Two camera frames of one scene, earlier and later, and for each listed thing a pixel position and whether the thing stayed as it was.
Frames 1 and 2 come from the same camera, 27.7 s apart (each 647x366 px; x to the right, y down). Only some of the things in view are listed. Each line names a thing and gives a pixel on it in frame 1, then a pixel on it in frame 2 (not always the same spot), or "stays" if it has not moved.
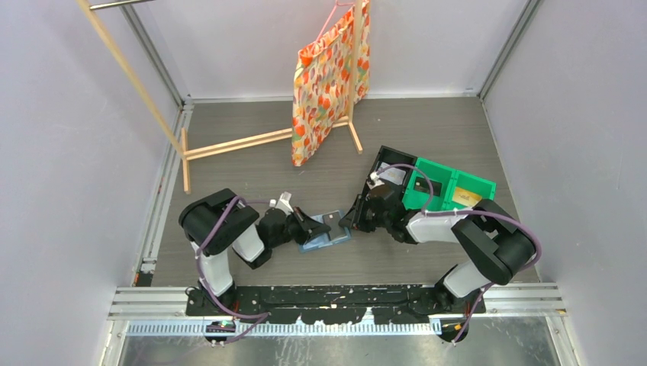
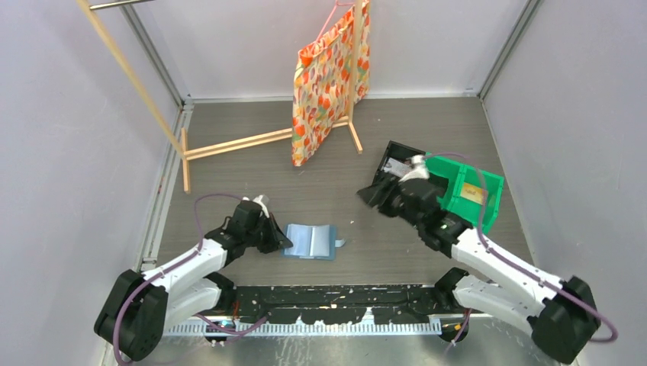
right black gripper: [356, 221] to [374, 197]
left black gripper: [310, 226] to [277, 239]
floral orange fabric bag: [323, 81] stays
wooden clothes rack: [181, 139] stays
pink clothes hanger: [337, 4] stays
